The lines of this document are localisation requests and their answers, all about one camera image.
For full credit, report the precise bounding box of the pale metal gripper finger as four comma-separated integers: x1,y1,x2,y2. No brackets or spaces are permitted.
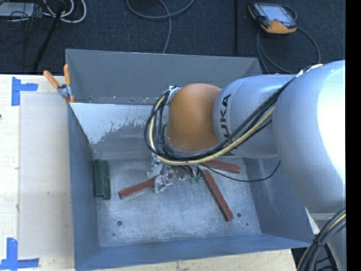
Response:
146,161,165,181
153,177,174,194

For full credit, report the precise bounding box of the red-brown block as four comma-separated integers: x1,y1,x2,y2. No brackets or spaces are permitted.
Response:
203,159,242,175
118,173,173,200
201,169,235,222

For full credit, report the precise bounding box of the grey metal bin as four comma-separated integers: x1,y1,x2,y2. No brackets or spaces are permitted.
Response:
64,49,315,271

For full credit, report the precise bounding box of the dark green flat block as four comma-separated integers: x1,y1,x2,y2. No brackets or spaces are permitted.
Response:
93,159,112,200

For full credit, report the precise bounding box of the pale wood flat board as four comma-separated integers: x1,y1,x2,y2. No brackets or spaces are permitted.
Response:
17,91,74,259

